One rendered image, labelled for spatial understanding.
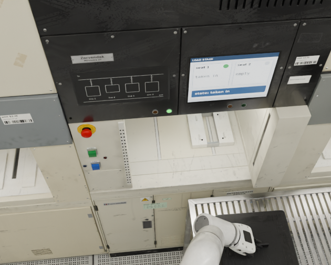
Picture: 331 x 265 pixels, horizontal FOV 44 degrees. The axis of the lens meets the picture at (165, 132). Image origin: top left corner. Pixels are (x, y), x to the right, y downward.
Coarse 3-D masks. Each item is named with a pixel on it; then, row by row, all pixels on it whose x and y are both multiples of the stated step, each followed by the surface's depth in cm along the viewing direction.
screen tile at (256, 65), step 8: (240, 64) 131; (248, 64) 132; (256, 64) 132; (272, 64) 133; (264, 72) 136; (232, 80) 137; (240, 80) 138; (248, 80) 138; (256, 80) 139; (264, 80) 139
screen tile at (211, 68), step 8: (208, 64) 130; (216, 64) 130; (200, 72) 133; (208, 72) 133; (216, 72) 133; (224, 72) 134; (200, 80) 136; (208, 80) 136; (216, 80) 137; (224, 80) 137
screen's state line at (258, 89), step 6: (198, 90) 140; (204, 90) 140; (210, 90) 140; (216, 90) 141; (222, 90) 141; (228, 90) 141; (234, 90) 142; (240, 90) 142; (246, 90) 142; (252, 90) 143; (258, 90) 143; (264, 90) 143; (192, 96) 142; (198, 96) 142
